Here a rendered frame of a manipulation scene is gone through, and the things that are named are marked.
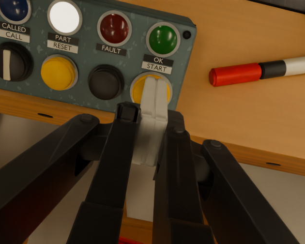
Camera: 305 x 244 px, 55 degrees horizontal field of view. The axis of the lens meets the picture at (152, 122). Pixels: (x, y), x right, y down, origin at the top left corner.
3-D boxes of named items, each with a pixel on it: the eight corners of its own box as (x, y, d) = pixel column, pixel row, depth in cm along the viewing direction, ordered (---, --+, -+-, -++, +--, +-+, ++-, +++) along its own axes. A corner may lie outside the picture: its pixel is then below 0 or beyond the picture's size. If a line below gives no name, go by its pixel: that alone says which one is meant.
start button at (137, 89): (165, 111, 23) (165, 117, 22) (129, 103, 23) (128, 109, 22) (174, 77, 22) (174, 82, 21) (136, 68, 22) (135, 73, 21)
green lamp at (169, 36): (174, 59, 21) (177, 51, 20) (144, 52, 21) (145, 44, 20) (178, 35, 22) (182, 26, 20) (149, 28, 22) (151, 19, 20)
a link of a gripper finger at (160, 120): (153, 117, 15) (168, 120, 15) (157, 77, 21) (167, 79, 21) (142, 166, 16) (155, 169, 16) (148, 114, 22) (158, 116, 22)
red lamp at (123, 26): (127, 48, 21) (127, 39, 20) (97, 41, 21) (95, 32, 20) (132, 24, 22) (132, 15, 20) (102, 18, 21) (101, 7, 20)
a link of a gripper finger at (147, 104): (142, 166, 16) (128, 163, 16) (147, 114, 22) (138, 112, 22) (153, 117, 15) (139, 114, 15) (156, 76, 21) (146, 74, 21)
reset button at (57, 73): (74, 90, 23) (70, 95, 22) (43, 83, 23) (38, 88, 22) (78, 60, 22) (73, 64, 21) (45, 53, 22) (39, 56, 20)
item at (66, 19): (79, 37, 21) (76, 28, 20) (48, 30, 21) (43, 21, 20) (85, 14, 21) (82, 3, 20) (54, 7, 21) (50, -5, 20)
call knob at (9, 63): (30, 82, 23) (23, 86, 21) (-4, 74, 22) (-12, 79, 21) (32, 48, 21) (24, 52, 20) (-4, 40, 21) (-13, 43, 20)
